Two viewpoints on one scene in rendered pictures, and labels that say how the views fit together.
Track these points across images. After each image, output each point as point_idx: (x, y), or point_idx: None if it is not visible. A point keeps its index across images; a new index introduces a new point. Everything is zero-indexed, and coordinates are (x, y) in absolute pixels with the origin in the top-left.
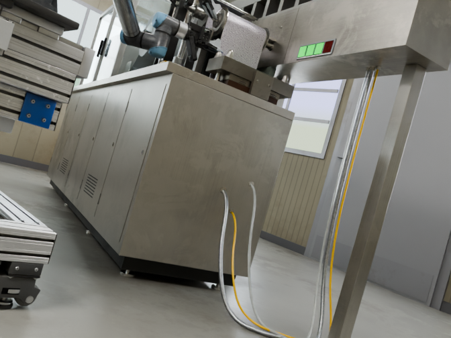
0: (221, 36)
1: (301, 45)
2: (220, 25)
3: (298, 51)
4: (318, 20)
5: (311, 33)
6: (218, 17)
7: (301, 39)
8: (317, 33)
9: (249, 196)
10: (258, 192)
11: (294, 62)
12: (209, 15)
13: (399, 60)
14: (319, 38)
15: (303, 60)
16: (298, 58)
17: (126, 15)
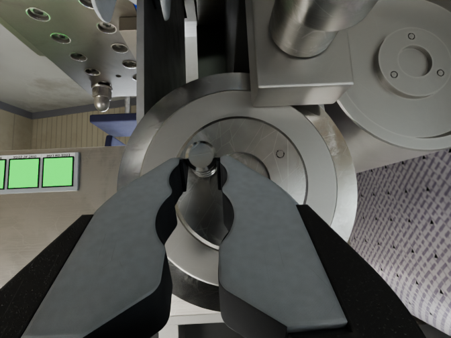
0: (137, 64)
1: (78, 192)
2: (158, 129)
3: (72, 172)
4: (29, 258)
5: (47, 221)
6: (208, 202)
7: (86, 210)
8: (20, 218)
9: None
10: None
11: (90, 147)
12: (242, 175)
13: None
14: (4, 204)
15: (52, 149)
16: (68, 155)
17: None
